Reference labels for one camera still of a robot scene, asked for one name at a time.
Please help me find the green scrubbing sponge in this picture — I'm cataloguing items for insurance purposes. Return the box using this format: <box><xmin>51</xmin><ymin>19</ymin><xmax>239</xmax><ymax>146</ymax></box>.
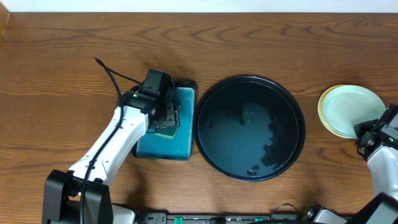
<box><xmin>155</xmin><ymin>128</ymin><xmax>177</xmax><ymax>139</ymax></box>

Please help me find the black rectangular water tray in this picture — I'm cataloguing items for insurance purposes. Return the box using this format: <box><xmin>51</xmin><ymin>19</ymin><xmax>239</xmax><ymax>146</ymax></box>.
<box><xmin>131</xmin><ymin>81</ymin><xmax>196</xmax><ymax>160</ymax></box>

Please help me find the light blue plate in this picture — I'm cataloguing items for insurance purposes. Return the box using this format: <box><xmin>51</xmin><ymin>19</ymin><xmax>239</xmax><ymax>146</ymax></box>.
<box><xmin>322</xmin><ymin>85</ymin><xmax>386</xmax><ymax>139</ymax></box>

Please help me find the yellow plate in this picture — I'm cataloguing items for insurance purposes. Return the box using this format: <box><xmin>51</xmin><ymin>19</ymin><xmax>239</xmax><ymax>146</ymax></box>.
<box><xmin>317</xmin><ymin>85</ymin><xmax>349</xmax><ymax>139</ymax></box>

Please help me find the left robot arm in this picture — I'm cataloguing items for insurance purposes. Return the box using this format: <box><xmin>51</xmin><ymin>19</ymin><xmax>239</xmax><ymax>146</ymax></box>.
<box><xmin>42</xmin><ymin>91</ymin><xmax>180</xmax><ymax>223</ymax></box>

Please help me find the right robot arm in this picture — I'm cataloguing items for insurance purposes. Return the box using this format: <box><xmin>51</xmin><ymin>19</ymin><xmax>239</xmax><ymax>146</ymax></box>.
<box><xmin>302</xmin><ymin>117</ymin><xmax>397</xmax><ymax>223</ymax></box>

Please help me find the round black tray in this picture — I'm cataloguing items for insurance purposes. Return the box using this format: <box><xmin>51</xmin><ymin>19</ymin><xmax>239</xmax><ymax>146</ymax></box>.
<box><xmin>193</xmin><ymin>75</ymin><xmax>306</xmax><ymax>182</ymax></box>

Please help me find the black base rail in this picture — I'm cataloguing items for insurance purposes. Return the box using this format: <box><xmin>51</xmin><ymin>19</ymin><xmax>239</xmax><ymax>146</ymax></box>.
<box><xmin>133</xmin><ymin>212</ymin><xmax>308</xmax><ymax>224</ymax></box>

